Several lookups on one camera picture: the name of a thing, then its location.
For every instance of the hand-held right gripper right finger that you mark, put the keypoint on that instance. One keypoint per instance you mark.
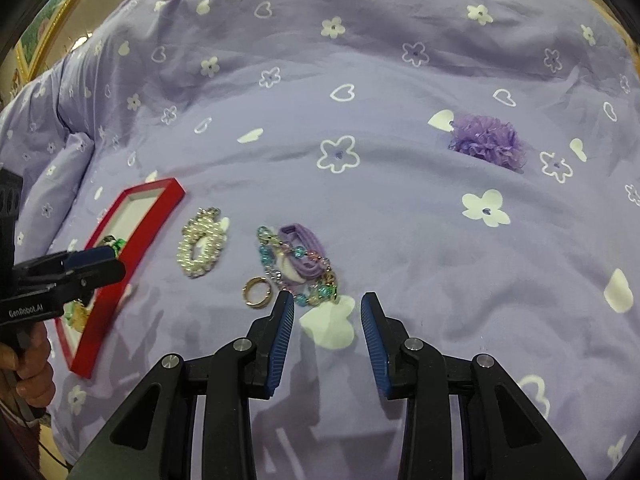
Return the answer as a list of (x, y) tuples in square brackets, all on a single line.
[(372, 340)]

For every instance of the purple flower print blanket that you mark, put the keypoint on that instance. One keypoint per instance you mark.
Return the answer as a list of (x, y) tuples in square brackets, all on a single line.
[(350, 85)]

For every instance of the gold framed picture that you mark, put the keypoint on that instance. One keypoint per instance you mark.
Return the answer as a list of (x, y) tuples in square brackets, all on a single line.
[(35, 35)]

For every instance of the purple flower scrunchie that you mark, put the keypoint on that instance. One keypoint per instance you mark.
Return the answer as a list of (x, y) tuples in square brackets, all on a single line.
[(485, 140)]

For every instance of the purple hair band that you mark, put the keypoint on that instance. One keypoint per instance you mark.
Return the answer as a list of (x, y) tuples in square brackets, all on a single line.
[(300, 262)]

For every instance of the person's left hand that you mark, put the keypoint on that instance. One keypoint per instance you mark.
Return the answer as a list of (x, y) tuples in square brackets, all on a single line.
[(37, 365)]

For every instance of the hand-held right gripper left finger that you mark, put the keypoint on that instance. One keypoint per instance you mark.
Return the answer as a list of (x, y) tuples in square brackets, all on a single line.
[(280, 345)]

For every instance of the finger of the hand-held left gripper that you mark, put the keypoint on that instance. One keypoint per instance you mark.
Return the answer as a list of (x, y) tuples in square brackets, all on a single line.
[(92, 255), (105, 274)]

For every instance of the yellow hair claw clip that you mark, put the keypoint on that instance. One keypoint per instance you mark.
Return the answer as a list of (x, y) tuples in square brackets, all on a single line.
[(77, 317)]

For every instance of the red jewelry box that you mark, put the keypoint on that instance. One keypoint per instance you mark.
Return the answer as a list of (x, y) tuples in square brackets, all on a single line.
[(132, 220)]

